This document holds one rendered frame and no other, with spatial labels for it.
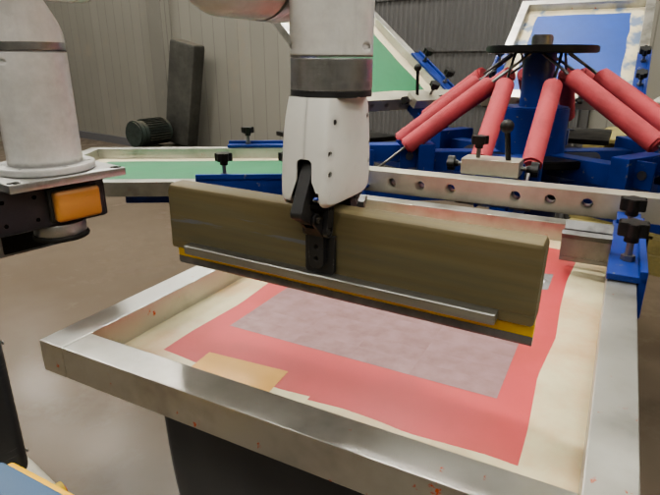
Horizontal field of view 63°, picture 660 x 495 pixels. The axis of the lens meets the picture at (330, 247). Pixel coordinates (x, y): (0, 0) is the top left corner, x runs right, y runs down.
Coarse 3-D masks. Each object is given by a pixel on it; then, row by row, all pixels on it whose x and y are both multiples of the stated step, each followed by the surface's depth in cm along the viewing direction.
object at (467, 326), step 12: (204, 264) 63; (216, 264) 62; (252, 276) 60; (264, 276) 59; (300, 288) 58; (312, 288) 57; (348, 300) 55; (360, 300) 54; (372, 300) 54; (396, 312) 53; (408, 312) 52; (420, 312) 51; (444, 324) 51; (456, 324) 50; (468, 324) 49; (492, 336) 49; (504, 336) 48; (516, 336) 48
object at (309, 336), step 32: (288, 288) 81; (224, 320) 71; (256, 320) 71; (288, 320) 71; (320, 320) 71; (352, 320) 71; (192, 352) 64; (224, 352) 64; (256, 352) 64; (288, 352) 64; (320, 352) 64; (352, 352) 64; (288, 384) 57; (320, 384) 57
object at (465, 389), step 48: (384, 336) 67; (432, 336) 67; (480, 336) 67; (336, 384) 57; (384, 384) 57; (432, 384) 57; (480, 384) 57; (528, 384) 57; (432, 432) 50; (480, 432) 50
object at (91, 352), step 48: (192, 288) 75; (624, 288) 73; (48, 336) 60; (96, 336) 60; (624, 336) 60; (96, 384) 57; (144, 384) 53; (192, 384) 51; (240, 384) 51; (624, 384) 51; (240, 432) 48; (288, 432) 45; (336, 432) 45; (384, 432) 45; (624, 432) 45; (336, 480) 44; (384, 480) 42; (432, 480) 40; (480, 480) 39; (528, 480) 39; (624, 480) 39
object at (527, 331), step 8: (192, 256) 64; (224, 264) 62; (256, 272) 60; (264, 272) 59; (296, 280) 57; (328, 288) 56; (360, 296) 54; (400, 304) 52; (432, 312) 51; (464, 320) 50; (496, 328) 48; (504, 328) 48; (512, 328) 48; (520, 328) 47; (528, 328) 47; (528, 336) 47
